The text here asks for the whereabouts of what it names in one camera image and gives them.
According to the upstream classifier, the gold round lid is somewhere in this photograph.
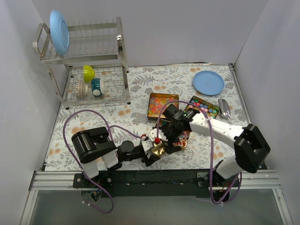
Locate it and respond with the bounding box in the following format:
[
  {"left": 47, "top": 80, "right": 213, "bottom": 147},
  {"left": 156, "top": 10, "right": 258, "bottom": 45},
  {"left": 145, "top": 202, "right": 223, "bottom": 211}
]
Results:
[{"left": 150, "top": 142, "right": 165, "bottom": 157}]

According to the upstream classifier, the tin of star candies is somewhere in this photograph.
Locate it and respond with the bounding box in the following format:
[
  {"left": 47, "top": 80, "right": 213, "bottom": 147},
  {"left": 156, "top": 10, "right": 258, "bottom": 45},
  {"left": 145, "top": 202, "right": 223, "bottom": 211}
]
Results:
[{"left": 184, "top": 96, "right": 220, "bottom": 119}]

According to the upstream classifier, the silver metal scoop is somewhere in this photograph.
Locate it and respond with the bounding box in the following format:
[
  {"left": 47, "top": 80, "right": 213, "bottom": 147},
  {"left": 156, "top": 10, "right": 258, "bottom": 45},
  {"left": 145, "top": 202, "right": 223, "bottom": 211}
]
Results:
[{"left": 218, "top": 98, "right": 233, "bottom": 124}]

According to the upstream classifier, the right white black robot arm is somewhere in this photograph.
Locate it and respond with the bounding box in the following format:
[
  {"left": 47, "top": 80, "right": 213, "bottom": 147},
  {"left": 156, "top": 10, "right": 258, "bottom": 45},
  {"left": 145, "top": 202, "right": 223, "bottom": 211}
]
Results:
[{"left": 160, "top": 104, "right": 270, "bottom": 186}]

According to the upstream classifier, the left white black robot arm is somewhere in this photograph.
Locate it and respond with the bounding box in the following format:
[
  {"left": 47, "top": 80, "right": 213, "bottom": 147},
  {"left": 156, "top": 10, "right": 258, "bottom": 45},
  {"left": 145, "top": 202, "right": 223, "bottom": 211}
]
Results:
[{"left": 71, "top": 127, "right": 160, "bottom": 188}]

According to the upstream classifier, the tin of gummy candies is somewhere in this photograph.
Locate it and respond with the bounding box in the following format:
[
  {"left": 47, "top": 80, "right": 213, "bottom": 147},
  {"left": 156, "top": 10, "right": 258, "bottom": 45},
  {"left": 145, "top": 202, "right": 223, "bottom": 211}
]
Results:
[{"left": 147, "top": 93, "right": 179, "bottom": 121}]

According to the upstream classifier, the floral table mat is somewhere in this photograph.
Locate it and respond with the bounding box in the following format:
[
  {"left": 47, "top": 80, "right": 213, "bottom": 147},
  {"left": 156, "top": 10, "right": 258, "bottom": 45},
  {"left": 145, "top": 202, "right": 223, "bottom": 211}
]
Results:
[{"left": 44, "top": 64, "right": 249, "bottom": 172}]

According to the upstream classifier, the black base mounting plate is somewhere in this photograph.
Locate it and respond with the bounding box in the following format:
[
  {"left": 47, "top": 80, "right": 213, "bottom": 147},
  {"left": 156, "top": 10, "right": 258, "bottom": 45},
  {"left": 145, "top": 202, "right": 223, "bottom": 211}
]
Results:
[{"left": 72, "top": 168, "right": 242, "bottom": 199}]

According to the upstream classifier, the blue plate on table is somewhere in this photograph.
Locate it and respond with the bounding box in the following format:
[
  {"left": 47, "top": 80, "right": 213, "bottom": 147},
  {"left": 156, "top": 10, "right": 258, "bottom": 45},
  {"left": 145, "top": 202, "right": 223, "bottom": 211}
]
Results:
[{"left": 193, "top": 71, "right": 225, "bottom": 96}]

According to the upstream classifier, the teal white cup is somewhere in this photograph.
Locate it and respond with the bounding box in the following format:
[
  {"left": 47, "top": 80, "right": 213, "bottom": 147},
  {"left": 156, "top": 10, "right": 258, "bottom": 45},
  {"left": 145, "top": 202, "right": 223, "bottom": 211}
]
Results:
[{"left": 91, "top": 78, "right": 106, "bottom": 97}]

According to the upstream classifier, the patterned beige cup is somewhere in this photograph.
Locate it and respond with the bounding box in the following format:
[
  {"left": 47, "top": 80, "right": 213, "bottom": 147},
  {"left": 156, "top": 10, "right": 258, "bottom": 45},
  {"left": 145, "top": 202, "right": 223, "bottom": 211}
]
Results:
[{"left": 75, "top": 80, "right": 90, "bottom": 99}]

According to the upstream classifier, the steel dish rack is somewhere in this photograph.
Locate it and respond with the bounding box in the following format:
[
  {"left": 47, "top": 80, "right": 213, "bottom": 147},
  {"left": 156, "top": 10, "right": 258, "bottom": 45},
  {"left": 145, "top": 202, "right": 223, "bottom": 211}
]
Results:
[{"left": 33, "top": 17, "right": 131, "bottom": 109}]

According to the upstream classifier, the yellow green bowl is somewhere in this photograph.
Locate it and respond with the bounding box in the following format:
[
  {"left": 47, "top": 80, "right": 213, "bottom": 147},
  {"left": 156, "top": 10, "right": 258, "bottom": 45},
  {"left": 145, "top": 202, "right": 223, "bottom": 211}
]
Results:
[{"left": 83, "top": 65, "right": 95, "bottom": 83}]

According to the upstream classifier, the blue plate in rack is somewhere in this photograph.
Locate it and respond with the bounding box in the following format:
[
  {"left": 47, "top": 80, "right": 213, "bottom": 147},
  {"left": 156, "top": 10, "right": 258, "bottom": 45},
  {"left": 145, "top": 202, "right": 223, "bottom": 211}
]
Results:
[{"left": 50, "top": 10, "right": 70, "bottom": 57}]

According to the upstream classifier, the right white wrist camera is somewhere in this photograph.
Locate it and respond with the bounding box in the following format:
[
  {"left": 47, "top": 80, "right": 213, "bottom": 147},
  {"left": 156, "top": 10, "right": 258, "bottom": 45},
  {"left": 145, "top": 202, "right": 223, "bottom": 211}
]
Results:
[{"left": 148, "top": 128, "right": 168, "bottom": 143}]

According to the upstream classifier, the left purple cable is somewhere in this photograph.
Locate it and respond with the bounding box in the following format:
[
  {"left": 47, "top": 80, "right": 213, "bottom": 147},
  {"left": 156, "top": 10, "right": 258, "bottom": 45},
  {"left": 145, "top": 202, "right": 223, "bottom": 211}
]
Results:
[{"left": 62, "top": 109, "right": 146, "bottom": 214}]

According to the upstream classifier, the purple cable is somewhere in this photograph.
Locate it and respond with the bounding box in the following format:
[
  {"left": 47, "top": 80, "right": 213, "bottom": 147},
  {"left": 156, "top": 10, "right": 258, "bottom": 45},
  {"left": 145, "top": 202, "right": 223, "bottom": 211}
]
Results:
[
  {"left": 156, "top": 100, "right": 242, "bottom": 205},
  {"left": 62, "top": 109, "right": 146, "bottom": 214}
]

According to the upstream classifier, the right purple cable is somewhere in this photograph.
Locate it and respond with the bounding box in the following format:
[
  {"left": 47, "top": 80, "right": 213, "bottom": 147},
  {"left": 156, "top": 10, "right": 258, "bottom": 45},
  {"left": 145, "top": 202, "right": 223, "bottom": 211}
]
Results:
[{"left": 156, "top": 100, "right": 242, "bottom": 205}]

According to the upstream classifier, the aluminium frame rail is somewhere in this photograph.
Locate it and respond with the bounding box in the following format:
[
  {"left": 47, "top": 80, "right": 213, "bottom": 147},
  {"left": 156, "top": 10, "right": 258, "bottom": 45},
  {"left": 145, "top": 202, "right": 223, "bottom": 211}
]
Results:
[{"left": 29, "top": 170, "right": 282, "bottom": 190}]

